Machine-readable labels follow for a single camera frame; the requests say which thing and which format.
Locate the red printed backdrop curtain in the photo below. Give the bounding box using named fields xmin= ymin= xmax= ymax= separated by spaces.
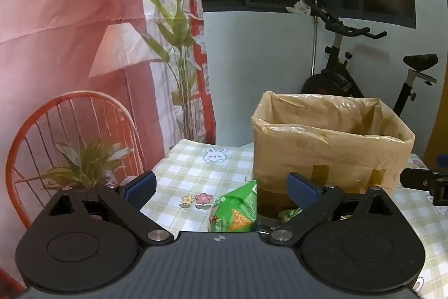
xmin=0 ymin=0 xmax=217 ymax=289

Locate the black exercise bike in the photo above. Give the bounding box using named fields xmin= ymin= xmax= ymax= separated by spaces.
xmin=300 ymin=3 xmax=439 ymax=119

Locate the green tortilla chip bag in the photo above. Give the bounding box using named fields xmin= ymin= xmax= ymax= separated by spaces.
xmin=208 ymin=180 xmax=257 ymax=233

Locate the thin metal pole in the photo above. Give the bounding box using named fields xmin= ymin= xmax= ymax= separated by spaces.
xmin=311 ymin=0 xmax=318 ymax=76

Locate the checked cartoon tablecloth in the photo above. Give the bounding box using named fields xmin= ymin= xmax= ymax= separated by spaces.
xmin=141 ymin=140 xmax=447 ymax=298

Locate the white crumpled cloth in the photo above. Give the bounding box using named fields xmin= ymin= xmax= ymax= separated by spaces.
xmin=286 ymin=0 xmax=311 ymax=16

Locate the brown tape-covered cardboard box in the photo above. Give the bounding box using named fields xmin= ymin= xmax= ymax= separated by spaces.
xmin=251 ymin=91 xmax=415 ymax=218

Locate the pale green snack bag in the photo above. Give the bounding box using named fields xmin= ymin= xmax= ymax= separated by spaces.
xmin=278 ymin=208 xmax=302 ymax=224

